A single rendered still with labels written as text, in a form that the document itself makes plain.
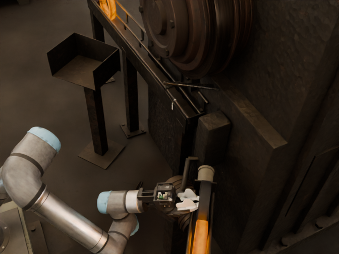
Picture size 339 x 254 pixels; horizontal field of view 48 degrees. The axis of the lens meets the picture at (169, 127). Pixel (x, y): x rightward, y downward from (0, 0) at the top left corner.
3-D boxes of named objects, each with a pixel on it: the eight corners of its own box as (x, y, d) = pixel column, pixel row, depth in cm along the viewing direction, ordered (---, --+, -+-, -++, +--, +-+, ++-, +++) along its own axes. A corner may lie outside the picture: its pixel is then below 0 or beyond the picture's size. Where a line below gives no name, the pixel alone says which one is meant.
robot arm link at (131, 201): (131, 217, 127) (136, 197, 133) (144, 217, 126) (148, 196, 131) (123, 204, 122) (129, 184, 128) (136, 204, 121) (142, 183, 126)
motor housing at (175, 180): (180, 232, 192) (188, 168, 153) (202, 271, 179) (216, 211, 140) (157, 243, 188) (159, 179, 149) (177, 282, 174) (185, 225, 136)
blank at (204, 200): (212, 171, 123) (202, 170, 123) (209, 209, 111) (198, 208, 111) (207, 201, 133) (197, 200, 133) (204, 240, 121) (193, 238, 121)
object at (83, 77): (91, 131, 238) (74, 31, 186) (126, 147, 230) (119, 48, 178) (70, 152, 225) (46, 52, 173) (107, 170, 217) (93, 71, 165)
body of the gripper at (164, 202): (170, 201, 116) (134, 202, 120) (177, 216, 122) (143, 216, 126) (174, 181, 122) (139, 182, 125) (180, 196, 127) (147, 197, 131)
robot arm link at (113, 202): (108, 201, 136) (99, 186, 131) (136, 200, 133) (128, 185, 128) (102, 219, 130) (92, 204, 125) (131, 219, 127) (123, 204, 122)
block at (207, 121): (214, 149, 158) (222, 107, 140) (224, 163, 153) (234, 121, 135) (192, 157, 154) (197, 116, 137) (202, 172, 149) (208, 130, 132)
